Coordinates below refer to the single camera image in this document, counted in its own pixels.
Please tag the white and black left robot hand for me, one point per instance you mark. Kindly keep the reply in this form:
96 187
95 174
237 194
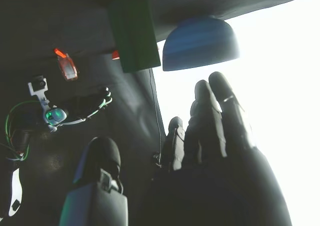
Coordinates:
220 176

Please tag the green block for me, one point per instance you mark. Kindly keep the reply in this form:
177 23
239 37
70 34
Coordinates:
135 33

